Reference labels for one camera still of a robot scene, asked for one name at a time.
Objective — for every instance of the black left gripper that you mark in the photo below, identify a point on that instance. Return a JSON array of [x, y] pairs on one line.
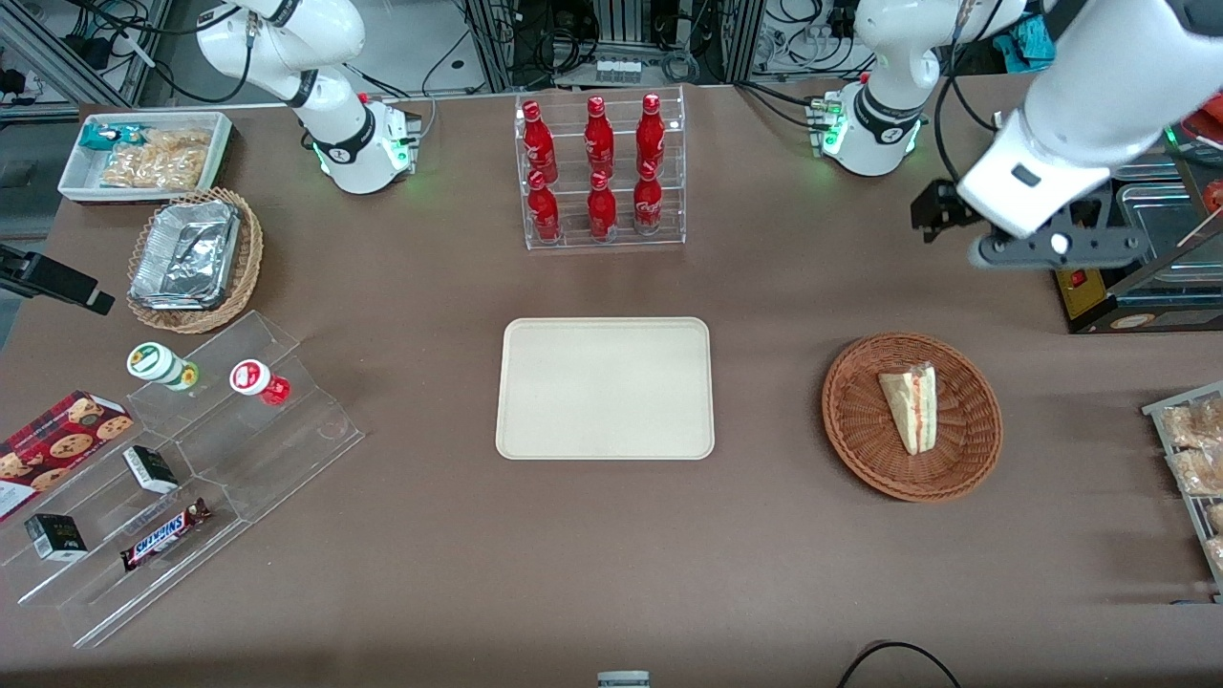
[[939, 206]]

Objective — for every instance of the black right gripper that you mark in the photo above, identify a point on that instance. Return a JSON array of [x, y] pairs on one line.
[[53, 278]]

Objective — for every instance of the triangle sandwich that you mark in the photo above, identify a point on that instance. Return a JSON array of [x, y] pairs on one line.
[[908, 406]]

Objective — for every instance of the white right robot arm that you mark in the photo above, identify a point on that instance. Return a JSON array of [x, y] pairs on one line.
[[325, 124]]

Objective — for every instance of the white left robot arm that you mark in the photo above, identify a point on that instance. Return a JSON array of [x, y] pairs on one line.
[[1099, 96]]

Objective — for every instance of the oval light wicker basket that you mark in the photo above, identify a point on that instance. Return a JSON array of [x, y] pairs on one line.
[[250, 258]]

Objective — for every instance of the round brown wicker basket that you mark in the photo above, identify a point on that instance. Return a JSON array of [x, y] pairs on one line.
[[965, 430]]

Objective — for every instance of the beige rectangular tray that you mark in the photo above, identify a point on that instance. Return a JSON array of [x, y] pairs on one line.
[[604, 387]]

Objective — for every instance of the tray of packaged crackers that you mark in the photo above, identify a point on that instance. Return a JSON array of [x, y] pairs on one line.
[[1185, 506]]

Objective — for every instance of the green white yogurt bottle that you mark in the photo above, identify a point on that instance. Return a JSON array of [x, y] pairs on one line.
[[158, 365]]

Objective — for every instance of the stack of foil trays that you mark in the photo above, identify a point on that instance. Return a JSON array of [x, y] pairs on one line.
[[186, 253]]

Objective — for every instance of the white rectangular bin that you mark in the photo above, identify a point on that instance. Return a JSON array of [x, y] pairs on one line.
[[81, 177]]

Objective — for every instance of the red cookie box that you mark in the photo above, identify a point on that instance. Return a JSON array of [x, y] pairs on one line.
[[57, 449]]

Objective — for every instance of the clear bag of crackers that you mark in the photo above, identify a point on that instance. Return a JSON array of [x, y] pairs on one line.
[[158, 161]]

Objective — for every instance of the teal snack packet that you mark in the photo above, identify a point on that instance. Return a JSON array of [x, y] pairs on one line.
[[100, 136]]

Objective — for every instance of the red white yogurt bottle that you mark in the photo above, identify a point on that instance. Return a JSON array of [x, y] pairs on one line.
[[253, 378]]

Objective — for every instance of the small black box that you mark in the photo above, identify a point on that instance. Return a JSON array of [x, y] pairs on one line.
[[55, 537], [151, 468]]

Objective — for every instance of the teal cloth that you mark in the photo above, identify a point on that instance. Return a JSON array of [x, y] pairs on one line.
[[1030, 43]]

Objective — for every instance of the clear acrylic stepped shelf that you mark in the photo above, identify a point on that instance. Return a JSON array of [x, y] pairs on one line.
[[277, 449]]

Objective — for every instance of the black display case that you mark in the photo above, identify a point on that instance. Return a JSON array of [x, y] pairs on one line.
[[1147, 311]]

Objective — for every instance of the stainless steel pan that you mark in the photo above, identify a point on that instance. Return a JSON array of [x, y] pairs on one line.
[[1173, 227]]

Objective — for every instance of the Snickers chocolate bar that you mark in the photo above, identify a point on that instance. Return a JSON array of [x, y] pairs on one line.
[[162, 535]]

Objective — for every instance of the red soda bottle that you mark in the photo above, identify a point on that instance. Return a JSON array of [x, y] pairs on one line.
[[602, 212], [599, 139], [651, 134], [539, 143], [545, 212], [648, 203]]

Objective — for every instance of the wrapped pastry bag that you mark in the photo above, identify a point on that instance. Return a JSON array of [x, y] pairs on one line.
[[1202, 472], [1199, 425]]

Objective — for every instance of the white power strip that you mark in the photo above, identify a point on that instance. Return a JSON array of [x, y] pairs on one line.
[[617, 70]]

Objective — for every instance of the clear acrylic bottle rack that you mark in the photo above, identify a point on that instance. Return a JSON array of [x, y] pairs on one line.
[[573, 244]]

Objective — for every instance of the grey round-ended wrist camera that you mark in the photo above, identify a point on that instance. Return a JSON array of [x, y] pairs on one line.
[[1089, 250]]

